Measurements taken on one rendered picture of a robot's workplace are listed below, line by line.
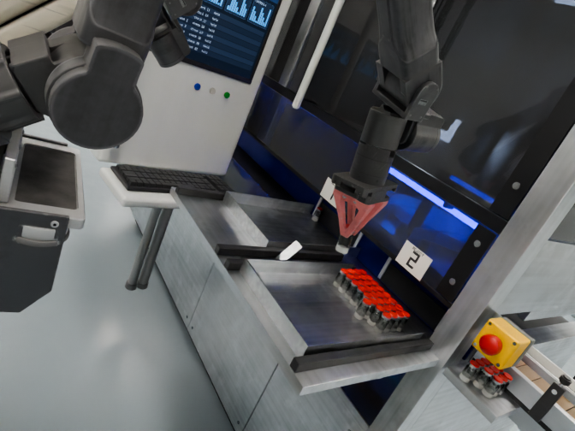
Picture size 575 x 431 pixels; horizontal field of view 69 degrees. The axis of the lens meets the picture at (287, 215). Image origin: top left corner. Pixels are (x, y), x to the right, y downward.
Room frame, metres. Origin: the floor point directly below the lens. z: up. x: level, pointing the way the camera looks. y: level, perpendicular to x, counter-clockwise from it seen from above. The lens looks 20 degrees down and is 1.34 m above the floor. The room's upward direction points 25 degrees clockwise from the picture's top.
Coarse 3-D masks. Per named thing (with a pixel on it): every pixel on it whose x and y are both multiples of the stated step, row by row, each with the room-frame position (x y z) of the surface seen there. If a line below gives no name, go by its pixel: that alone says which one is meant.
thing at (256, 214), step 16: (240, 208) 1.06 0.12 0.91; (256, 208) 1.19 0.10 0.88; (272, 208) 1.25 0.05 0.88; (288, 208) 1.29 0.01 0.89; (304, 208) 1.33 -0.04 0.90; (256, 224) 1.08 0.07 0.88; (272, 224) 1.13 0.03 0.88; (288, 224) 1.18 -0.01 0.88; (304, 224) 1.23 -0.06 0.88; (320, 224) 1.30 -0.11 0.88; (256, 240) 0.97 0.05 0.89; (272, 240) 0.95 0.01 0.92; (288, 240) 1.07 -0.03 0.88; (304, 240) 1.11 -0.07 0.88; (320, 240) 1.17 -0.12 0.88; (336, 240) 1.22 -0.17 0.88; (352, 256) 1.15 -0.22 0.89
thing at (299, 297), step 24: (264, 264) 0.84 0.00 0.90; (288, 264) 0.89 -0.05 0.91; (312, 264) 0.93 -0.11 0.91; (336, 264) 0.99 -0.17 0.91; (264, 288) 0.73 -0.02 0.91; (288, 288) 0.83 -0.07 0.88; (312, 288) 0.87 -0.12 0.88; (336, 288) 0.92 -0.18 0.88; (288, 312) 0.74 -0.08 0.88; (312, 312) 0.78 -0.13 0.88; (336, 312) 0.82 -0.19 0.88; (288, 336) 0.65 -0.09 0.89; (312, 336) 0.69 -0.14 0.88; (336, 336) 0.73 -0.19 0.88; (360, 336) 0.77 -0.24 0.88; (384, 336) 0.75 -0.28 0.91; (408, 336) 0.80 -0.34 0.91
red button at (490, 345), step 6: (486, 336) 0.76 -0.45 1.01; (492, 336) 0.75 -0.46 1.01; (480, 342) 0.76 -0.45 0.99; (486, 342) 0.75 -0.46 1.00; (492, 342) 0.74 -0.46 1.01; (498, 342) 0.74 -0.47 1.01; (480, 348) 0.75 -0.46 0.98; (486, 348) 0.74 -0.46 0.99; (492, 348) 0.74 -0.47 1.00; (498, 348) 0.74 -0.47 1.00; (486, 354) 0.74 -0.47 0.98; (492, 354) 0.74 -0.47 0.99
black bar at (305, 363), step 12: (360, 348) 0.70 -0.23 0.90; (372, 348) 0.72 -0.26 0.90; (384, 348) 0.73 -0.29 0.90; (396, 348) 0.75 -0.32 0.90; (408, 348) 0.78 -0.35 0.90; (420, 348) 0.81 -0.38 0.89; (300, 360) 0.59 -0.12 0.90; (312, 360) 0.60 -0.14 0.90; (324, 360) 0.62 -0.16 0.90; (336, 360) 0.64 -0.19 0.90; (348, 360) 0.66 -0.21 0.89; (360, 360) 0.68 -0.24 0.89
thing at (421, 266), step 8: (408, 248) 0.97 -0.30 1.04; (416, 248) 0.96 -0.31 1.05; (400, 256) 0.98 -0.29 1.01; (408, 256) 0.97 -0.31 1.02; (416, 256) 0.95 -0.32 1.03; (424, 256) 0.94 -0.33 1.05; (400, 264) 0.97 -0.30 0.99; (416, 264) 0.94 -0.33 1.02; (424, 264) 0.93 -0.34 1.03; (416, 272) 0.94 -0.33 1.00; (424, 272) 0.92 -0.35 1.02
